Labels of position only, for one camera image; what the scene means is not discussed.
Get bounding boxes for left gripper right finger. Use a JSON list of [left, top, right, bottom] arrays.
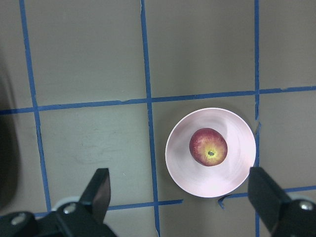
[[248, 167, 291, 232]]

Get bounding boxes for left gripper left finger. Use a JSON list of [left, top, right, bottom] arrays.
[[79, 168, 111, 224]]

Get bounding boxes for red yellow apple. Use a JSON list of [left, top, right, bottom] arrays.
[[189, 128, 228, 167]]

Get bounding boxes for pink plate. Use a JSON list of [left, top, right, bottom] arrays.
[[165, 108, 256, 198]]

